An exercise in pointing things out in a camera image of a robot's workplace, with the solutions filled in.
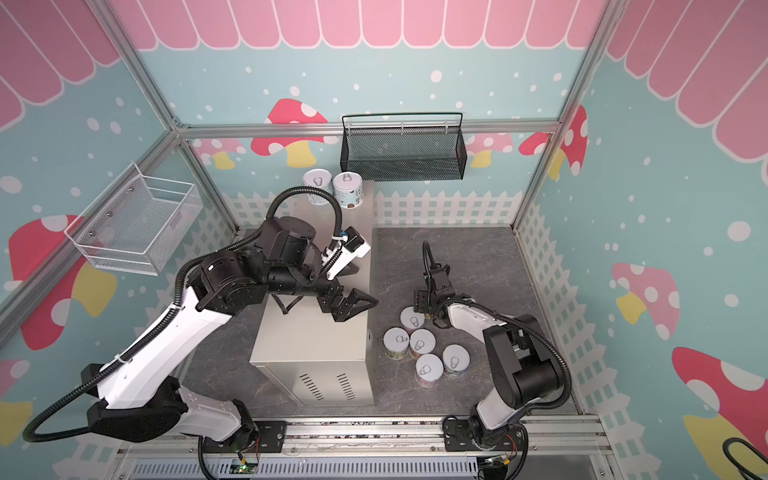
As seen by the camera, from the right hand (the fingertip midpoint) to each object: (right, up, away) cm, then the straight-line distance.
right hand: (426, 297), depth 95 cm
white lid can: (-5, -6, -6) cm, 10 cm away
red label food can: (-2, -11, -11) cm, 16 cm away
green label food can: (-10, -11, -11) cm, 18 cm away
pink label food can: (-1, -17, -16) cm, 23 cm away
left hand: (-17, +6, -36) cm, 41 cm away
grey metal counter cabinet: (-27, -5, -43) cm, 51 cm away
